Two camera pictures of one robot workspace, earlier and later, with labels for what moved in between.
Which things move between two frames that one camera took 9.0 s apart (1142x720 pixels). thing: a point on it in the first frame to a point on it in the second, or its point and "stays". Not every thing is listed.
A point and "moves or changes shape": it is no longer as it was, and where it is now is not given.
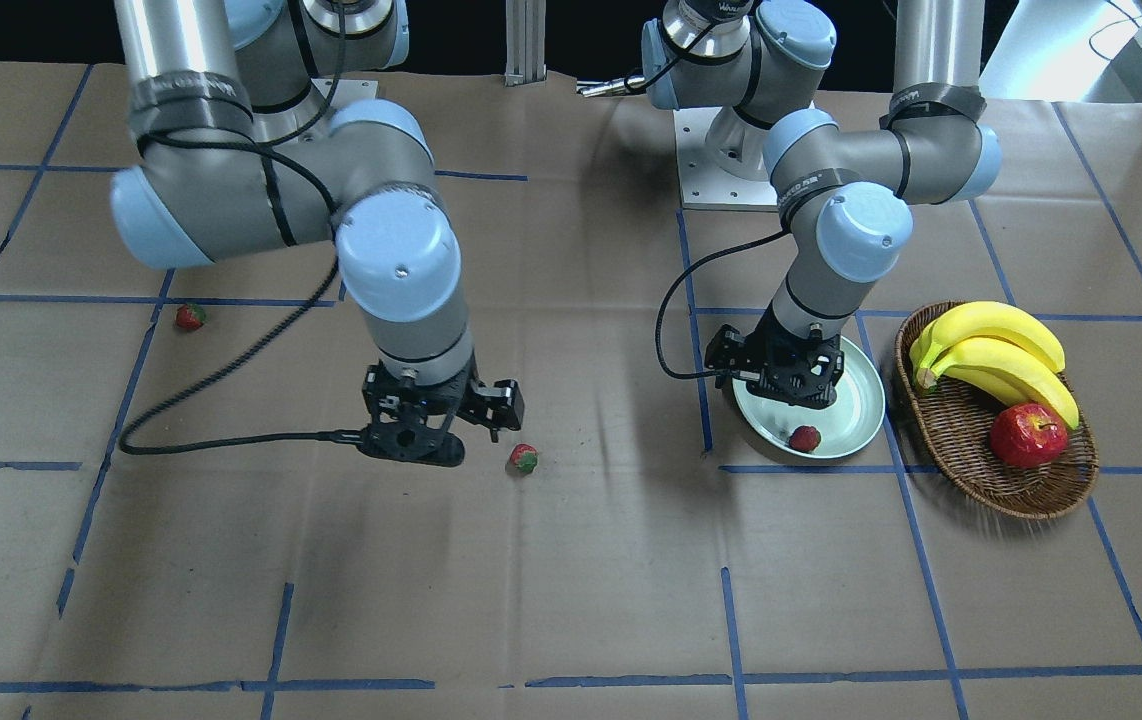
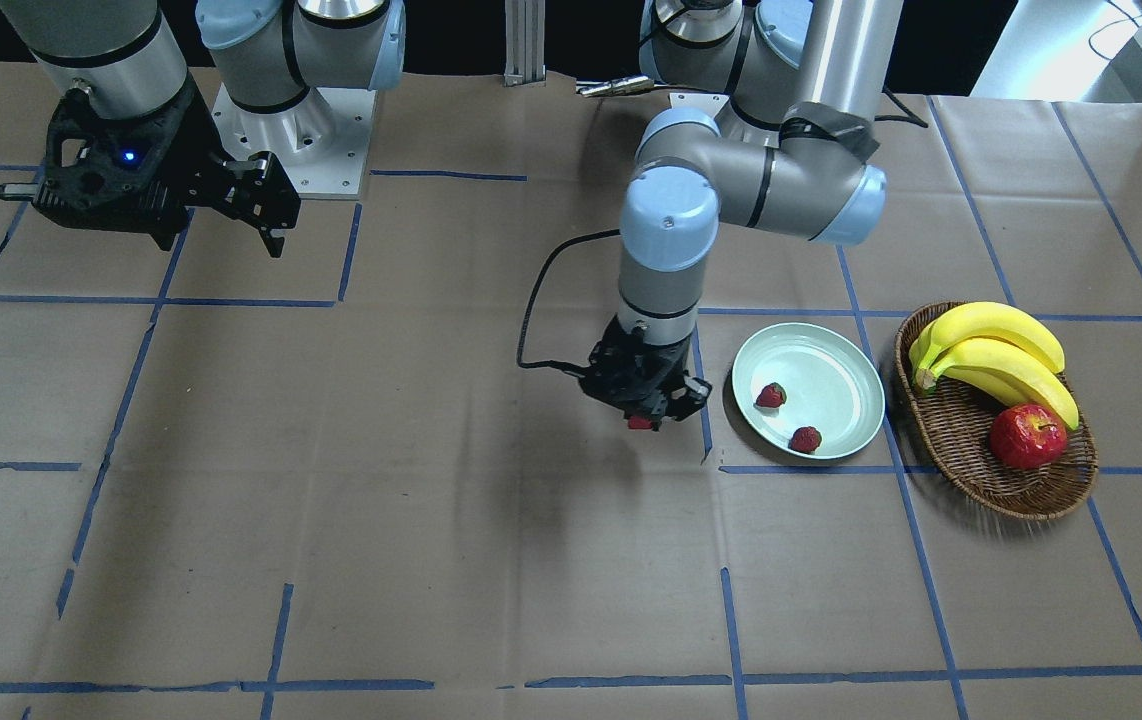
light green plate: (843, 424) stays
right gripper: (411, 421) to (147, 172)
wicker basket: (953, 423) stays
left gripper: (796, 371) to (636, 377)
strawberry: (804, 439) stays
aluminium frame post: (525, 42) stays
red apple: (1028, 435) stays
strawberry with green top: (525, 457) moves or changes shape
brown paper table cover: (148, 501) stays
